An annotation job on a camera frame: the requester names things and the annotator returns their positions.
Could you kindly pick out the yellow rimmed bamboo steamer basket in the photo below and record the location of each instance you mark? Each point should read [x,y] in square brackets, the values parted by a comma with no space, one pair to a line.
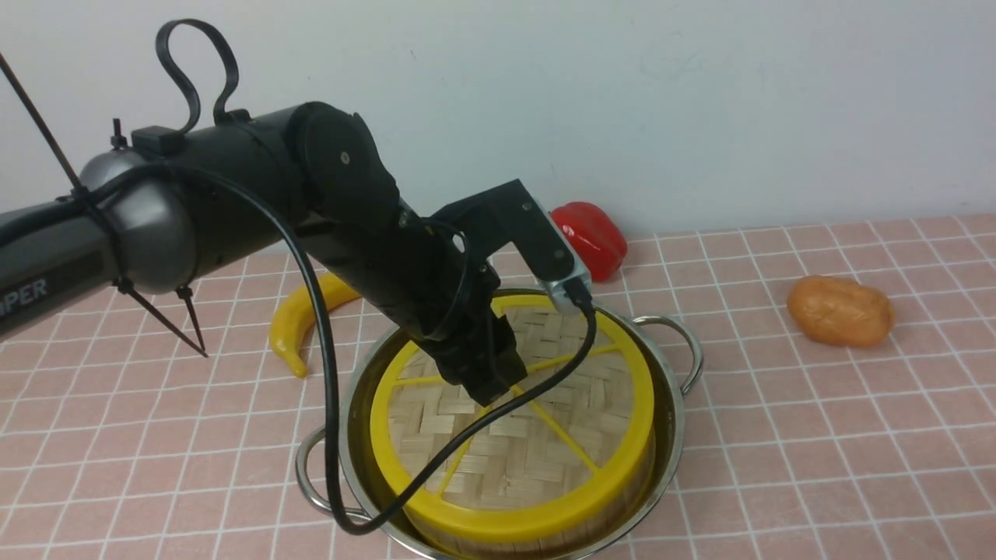
[545,493]

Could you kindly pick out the orange brown potato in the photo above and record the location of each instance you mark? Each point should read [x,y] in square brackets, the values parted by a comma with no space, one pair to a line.
[840,312]

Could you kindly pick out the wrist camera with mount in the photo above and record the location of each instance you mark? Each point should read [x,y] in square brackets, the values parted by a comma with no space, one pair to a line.
[508,214]

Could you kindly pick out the red bell pepper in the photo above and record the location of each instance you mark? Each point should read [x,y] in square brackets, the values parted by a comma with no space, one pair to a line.
[594,236]

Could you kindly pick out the yellow plastic banana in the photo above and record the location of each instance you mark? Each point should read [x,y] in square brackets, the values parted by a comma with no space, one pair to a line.
[295,317]

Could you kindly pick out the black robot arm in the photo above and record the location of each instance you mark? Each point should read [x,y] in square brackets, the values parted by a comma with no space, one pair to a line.
[166,208]

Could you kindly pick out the pink checkered tablecloth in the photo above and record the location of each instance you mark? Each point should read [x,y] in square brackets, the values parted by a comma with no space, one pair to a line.
[119,442]

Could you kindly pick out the stainless steel pot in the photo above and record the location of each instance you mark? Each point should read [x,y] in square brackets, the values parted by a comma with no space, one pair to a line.
[675,357]

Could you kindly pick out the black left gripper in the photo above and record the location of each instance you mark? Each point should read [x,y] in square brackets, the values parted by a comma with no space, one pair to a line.
[480,354]

